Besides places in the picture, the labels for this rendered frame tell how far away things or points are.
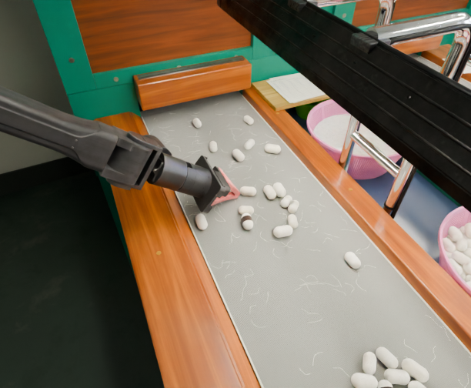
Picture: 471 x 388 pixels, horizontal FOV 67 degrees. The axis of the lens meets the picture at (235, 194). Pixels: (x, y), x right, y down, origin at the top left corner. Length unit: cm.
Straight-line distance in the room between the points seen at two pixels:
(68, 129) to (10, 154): 148
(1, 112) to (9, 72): 129
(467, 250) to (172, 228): 54
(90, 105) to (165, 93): 19
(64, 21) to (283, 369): 79
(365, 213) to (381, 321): 21
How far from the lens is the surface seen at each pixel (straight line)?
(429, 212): 92
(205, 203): 65
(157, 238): 66
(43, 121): 54
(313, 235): 70
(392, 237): 70
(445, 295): 67
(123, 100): 99
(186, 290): 59
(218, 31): 100
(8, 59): 180
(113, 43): 95
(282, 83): 108
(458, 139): 37
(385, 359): 59
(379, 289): 66
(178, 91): 94
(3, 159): 204
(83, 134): 55
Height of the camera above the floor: 127
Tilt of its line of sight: 44 degrees down
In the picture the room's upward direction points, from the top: straight up
